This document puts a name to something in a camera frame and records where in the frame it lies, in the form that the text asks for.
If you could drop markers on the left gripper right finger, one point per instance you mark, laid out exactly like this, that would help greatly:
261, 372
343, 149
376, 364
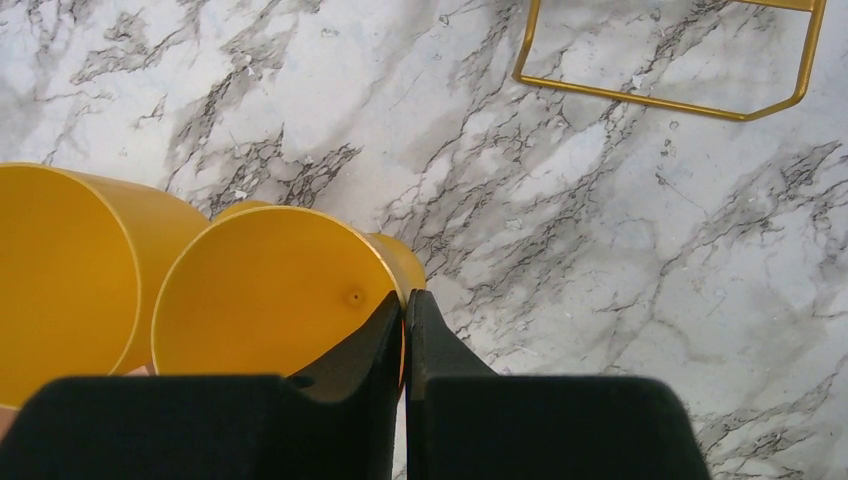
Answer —
465, 421

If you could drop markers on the yellow plastic wine glass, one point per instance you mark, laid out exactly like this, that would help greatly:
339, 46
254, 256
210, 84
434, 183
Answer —
83, 258

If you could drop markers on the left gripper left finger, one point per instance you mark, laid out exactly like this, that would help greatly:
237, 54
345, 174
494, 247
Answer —
333, 419

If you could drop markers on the gold wire wine glass rack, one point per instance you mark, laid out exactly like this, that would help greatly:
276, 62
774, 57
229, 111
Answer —
736, 61

